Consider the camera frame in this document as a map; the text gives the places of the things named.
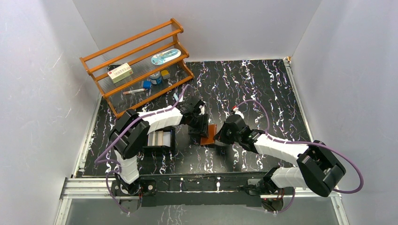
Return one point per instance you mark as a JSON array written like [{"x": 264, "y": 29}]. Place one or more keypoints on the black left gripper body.
[{"x": 199, "y": 129}]

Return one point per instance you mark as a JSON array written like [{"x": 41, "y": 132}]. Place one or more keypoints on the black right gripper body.
[{"x": 225, "y": 136}]

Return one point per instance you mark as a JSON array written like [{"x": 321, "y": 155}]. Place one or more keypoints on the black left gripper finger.
[
  {"x": 204, "y": 125},
  {"x": 195, "y": 127}
]

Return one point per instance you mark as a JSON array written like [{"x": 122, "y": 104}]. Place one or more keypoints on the orange leather card holder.
[{"x": 211, "y": 132}]

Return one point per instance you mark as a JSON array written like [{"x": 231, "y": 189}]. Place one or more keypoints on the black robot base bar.
[{"x": 234, "y": 188}]

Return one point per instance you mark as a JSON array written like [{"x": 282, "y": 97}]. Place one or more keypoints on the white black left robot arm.
[{"x": 131, "y": 131}]

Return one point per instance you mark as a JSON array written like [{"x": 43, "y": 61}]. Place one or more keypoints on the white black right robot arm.
[{"x": 314, "y": 166}]

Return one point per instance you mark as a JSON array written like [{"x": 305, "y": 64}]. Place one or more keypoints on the stack of cards in box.
[{"x": 159, "y": 138}]

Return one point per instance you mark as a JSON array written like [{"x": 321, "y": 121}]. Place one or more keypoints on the black card storage box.
[{"x": 162, "y": 149}]

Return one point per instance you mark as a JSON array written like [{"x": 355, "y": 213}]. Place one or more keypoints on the yellow grey small block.
[{"x": 165, "y": 74}]

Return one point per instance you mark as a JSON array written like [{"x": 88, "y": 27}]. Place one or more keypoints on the blue white small jar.
[{"x": 155, "y": 78}]

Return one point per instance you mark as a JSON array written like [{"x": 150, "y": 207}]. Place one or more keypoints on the blue small cube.
[{"x": 147, "y": 85}]

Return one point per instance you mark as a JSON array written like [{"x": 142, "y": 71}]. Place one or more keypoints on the blue oval blister pack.
[{"x": 166, "y": 56}]

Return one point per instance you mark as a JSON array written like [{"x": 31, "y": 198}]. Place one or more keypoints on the white red marker pen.
[{"x": 134, "y": 91}]

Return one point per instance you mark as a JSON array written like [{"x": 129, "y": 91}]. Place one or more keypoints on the orange wooden shelf rack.
[{"x": 138, "y": 51}]

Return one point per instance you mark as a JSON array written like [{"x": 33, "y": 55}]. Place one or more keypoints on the white green carton box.
[{"x": 118, "y": 72}]

